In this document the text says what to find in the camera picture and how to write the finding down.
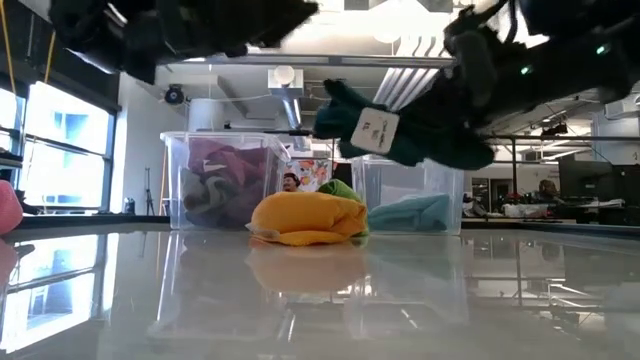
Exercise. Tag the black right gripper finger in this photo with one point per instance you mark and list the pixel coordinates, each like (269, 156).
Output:
(475, 65)

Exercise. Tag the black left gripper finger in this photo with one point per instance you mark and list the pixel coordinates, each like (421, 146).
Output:
(285, 20)

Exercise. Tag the dark green towel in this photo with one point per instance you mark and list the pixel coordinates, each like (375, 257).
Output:
(425, 145)

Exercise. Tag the white handwritten paper tag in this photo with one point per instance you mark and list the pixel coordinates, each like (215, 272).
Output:
(375, 130)

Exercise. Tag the light blue towel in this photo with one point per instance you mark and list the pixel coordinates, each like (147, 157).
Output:
(415, 215)

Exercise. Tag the light green towel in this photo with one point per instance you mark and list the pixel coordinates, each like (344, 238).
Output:
(340, 190)

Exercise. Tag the orange towel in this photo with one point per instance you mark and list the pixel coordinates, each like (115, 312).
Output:
(305, 215)

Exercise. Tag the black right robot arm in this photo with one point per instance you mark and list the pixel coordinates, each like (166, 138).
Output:
(575, 15)

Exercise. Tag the white ceiling fixture box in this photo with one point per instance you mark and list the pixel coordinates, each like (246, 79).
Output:
(285, 80)

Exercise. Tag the white cylindrical tank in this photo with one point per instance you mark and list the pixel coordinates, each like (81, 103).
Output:
(205, 115)

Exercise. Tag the black computer monitor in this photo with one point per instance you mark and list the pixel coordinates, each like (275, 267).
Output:
(595, 177)

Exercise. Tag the person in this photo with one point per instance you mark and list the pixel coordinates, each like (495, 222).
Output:
(548, 189)
(290, 181)

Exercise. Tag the clear plastic bin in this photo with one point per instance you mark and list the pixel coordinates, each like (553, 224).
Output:
(400, 180)
(172, 150)

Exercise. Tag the purple towel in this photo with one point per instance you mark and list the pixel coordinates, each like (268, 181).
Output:
(235, 165)

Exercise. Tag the floral patterned picture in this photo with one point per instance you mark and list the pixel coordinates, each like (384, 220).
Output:
(312, 172)

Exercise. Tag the black tripod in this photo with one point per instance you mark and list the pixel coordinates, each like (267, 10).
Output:
(149, 195)

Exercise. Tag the large window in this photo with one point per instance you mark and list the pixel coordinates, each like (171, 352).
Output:
(65, 150)

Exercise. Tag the pink cloth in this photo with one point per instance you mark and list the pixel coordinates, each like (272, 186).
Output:
(9, 207)

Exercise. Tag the grey overhead frame bar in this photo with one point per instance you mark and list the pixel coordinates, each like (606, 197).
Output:
(325, 61)

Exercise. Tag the black round ceiling camera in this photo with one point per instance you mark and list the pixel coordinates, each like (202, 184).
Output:
(174, 94)

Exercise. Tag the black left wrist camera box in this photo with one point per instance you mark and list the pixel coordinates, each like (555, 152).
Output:
(100, 35)

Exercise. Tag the black metal rail frame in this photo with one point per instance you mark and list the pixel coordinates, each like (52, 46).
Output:
(514, 165)

